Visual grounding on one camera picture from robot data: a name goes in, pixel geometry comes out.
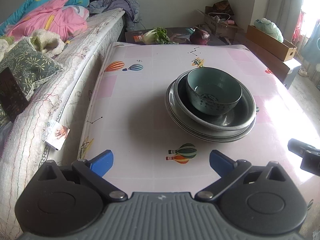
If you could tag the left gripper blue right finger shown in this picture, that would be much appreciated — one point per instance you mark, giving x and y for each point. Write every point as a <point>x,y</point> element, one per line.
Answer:
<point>221,164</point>

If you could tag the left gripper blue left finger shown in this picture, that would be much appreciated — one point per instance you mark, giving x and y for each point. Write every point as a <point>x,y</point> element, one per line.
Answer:
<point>102,163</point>

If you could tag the large steel basin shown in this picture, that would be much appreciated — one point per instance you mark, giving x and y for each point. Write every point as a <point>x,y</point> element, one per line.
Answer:
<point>197,132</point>

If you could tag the small steel bowl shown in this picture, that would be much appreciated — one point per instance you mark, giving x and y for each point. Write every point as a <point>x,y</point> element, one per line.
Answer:
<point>214,104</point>
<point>172,105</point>

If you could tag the teal ceramic bowl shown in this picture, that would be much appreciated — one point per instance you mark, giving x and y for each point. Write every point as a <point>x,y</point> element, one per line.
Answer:
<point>212,91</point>

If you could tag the mattress paper tag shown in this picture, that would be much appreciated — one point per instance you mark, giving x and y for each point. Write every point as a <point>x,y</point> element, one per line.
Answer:
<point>56,135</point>

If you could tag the pink patterned tablecloth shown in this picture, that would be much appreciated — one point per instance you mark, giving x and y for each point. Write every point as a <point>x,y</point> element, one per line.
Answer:
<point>151,153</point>

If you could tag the large brown grey carton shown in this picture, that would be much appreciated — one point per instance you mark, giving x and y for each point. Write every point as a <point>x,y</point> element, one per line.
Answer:
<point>285,71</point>

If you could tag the black smartphone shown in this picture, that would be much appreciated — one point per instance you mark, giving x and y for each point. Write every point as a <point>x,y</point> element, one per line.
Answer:
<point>13,101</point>

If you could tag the blue patterned hanging sheet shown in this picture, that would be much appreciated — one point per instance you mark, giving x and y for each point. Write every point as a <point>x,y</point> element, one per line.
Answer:
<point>310,52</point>

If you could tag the long brown cardboard box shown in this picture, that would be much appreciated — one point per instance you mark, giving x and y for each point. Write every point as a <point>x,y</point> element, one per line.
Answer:
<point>282,50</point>

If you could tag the green floral pillow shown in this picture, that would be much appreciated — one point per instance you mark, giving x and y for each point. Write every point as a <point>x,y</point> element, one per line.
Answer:
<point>29,67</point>

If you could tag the white fluffy blanket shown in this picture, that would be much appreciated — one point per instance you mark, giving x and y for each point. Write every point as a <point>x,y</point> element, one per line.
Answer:
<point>46,42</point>

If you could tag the green plastic bag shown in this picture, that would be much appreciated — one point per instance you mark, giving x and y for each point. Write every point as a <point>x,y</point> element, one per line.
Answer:
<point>269,28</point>

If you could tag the bok choy cabbage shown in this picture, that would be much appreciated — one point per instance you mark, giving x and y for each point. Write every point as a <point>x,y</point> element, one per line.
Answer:
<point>158,35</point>

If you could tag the open cardboard box clutter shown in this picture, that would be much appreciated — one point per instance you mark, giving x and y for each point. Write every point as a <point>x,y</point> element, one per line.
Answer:
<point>220,20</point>

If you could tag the pink and teal quilt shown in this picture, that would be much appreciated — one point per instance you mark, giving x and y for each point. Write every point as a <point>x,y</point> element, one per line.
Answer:
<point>67,18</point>

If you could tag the purple grey clothes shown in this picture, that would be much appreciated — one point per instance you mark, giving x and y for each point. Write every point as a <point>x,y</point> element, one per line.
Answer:
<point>131,8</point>

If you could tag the grey curtain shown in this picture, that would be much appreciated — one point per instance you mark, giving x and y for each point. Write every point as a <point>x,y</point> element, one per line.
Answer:
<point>285,14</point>

